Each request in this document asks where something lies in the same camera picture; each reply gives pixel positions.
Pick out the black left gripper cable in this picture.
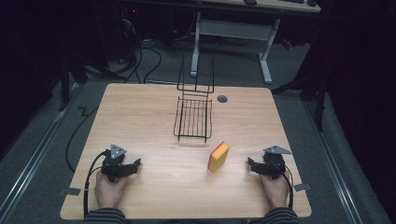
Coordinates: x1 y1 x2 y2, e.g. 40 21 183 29
82 150 107 218

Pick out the yellow sponge with red top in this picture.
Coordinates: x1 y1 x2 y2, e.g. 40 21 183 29
206 141 231 174

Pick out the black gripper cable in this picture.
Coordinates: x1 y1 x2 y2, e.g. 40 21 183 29
272 161 295 209
82 150 107 218

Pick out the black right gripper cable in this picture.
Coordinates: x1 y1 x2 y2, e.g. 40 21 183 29
272 161 295 209

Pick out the black metal stand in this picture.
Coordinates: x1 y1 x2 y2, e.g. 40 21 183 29
57 52 90 112
271 55 331 132

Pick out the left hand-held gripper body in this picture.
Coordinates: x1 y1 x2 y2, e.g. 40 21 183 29
101 143 135 183

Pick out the person's right hand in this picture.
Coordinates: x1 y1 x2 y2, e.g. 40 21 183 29
259 173 290 209

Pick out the grey tape piece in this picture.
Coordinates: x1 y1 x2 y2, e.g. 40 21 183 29
64 187 82 197
293 182 312 192

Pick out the black wire rack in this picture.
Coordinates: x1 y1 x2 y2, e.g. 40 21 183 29
173 54 216 144

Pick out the person's left hand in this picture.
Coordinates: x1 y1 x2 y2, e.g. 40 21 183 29
94 170 129 210

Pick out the white-legged background desk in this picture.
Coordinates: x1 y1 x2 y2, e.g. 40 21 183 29
136 0 321 85

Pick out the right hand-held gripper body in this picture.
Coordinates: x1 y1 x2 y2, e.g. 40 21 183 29
251 145 293 180

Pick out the bundle of black cables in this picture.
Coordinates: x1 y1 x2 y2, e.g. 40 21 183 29
116 12 163 84

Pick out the black floor cable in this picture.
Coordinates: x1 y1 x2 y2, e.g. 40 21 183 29
64 105 100 174

